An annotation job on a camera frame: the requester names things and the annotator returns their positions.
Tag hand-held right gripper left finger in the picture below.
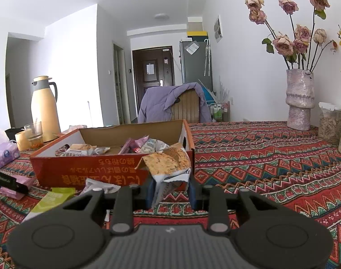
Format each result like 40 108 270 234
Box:
62 178 157 234

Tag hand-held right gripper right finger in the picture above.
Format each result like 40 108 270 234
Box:
187 174 275 234

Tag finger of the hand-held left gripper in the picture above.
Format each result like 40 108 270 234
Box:
15 180 29 195

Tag pink snack packet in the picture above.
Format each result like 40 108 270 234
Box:
0 174 35 200
118 136 150 154

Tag green snack packet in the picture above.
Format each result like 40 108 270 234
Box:
22 187 76 222

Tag yellow snack packet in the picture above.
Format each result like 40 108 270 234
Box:
135 146 192 206

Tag red cardboard box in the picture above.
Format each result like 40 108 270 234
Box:
29 119 196 191

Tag white barcode snack packet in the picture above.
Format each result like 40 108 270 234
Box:
142 139 169 154

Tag orange cookie snack packet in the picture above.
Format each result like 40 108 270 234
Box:
66 143 110 156

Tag purple tissue pack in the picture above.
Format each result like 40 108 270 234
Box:
0 129 21 170

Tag cream cup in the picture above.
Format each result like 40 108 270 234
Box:
15 130 29 151

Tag glass cup with tea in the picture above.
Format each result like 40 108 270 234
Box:
24 122 44 150

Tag crumpled silver snack packet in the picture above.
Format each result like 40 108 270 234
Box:
79 178 122 195

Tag cream thermos jug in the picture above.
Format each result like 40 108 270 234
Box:
31 76 61 143

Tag wooden chair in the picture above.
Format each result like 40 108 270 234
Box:
170 91 201 123

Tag storage rack with bottles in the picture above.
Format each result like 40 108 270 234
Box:
210 101 230 123

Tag purple jacket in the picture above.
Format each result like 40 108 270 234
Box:
137 82 212 124

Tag dark brown door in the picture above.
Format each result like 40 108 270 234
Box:
132 46 175 118

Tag grey fridge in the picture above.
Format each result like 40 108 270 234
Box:
179 39 213 86

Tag white umbrella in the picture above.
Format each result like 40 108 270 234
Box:
203 39 211 77

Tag pink textured vase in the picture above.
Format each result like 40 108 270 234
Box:
285 69 315 131

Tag clear food jar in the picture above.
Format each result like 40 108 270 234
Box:
319 102 341 146

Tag dried pink roses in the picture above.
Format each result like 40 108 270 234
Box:
245 0 338 70

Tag wall electric panel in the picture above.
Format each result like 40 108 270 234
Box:
214 15 224 43

